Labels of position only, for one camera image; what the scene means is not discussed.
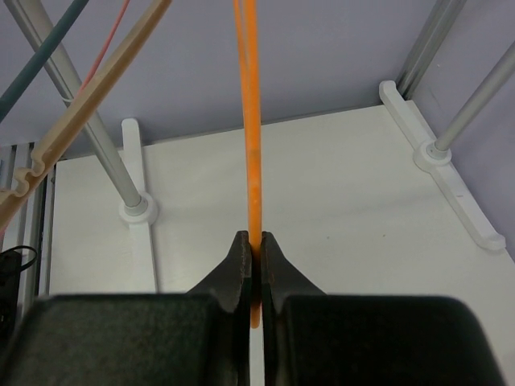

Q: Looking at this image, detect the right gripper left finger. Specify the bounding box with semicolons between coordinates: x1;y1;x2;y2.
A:
1;231;252;385

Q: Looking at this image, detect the orange hanger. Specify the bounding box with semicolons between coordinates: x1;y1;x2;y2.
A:
233;1;262;329

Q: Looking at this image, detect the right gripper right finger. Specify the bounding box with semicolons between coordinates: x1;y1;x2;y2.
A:
261;232;505;385

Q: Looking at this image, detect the beige hanger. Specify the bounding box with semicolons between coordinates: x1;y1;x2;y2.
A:
1;0;171;229

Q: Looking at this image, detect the aluminium mounting rail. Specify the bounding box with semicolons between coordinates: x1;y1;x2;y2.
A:
1;142;55;321

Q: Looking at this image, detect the white metal clothes rack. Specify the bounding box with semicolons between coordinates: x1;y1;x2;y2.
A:
3;0;515;294

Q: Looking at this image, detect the pink wire hanger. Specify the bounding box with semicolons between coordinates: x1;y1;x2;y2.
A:
0;0;132;238

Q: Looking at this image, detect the blue hanger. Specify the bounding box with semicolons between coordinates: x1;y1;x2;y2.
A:
1;0;89;121

